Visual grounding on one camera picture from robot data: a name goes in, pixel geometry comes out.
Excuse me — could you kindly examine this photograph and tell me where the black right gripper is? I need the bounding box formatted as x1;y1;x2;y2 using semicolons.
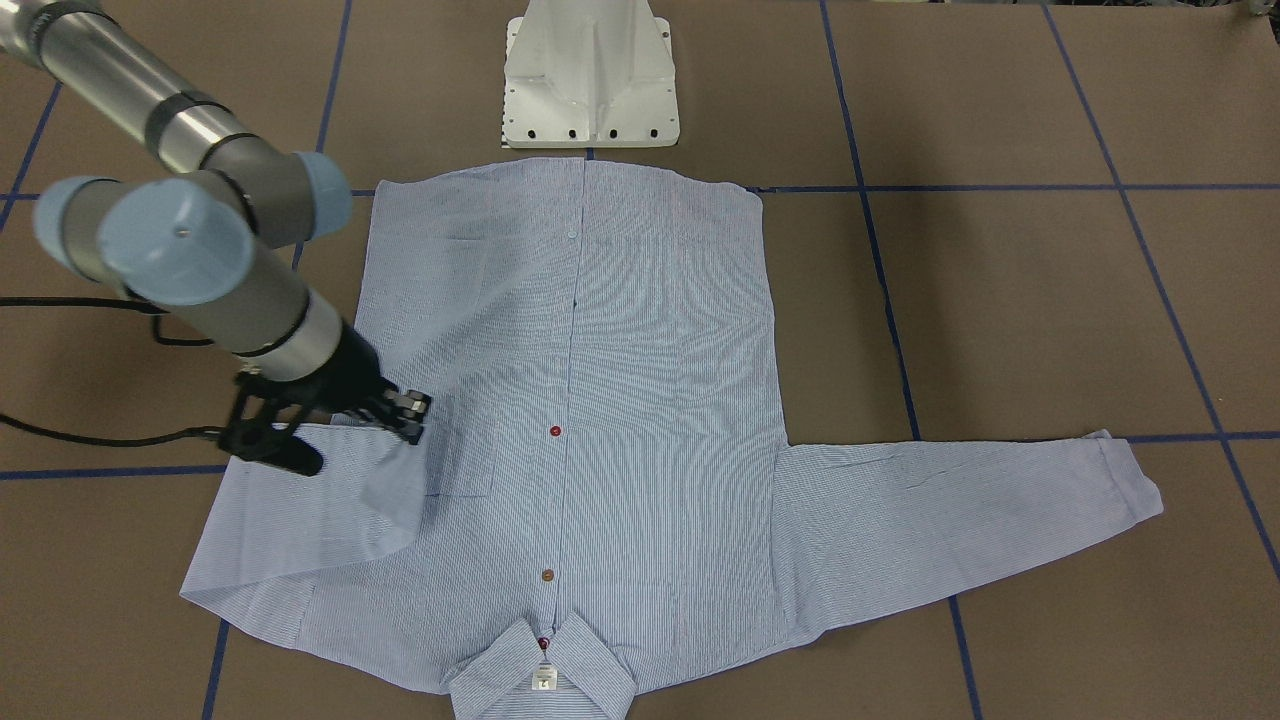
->
305;324;433;445

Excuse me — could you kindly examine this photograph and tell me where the light blue striped shirt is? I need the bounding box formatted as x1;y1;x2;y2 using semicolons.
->
180;158;1164;719

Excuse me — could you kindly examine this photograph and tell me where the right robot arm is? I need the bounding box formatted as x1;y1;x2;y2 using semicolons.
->
3;1;430;450

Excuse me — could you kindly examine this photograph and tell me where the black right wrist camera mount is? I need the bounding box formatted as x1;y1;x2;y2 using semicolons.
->
216;370;324;477

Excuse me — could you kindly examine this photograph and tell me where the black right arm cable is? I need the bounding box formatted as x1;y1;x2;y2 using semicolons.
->
0;296;227;447

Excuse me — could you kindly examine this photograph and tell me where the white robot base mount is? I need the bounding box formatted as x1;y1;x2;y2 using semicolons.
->
500;1;681;149

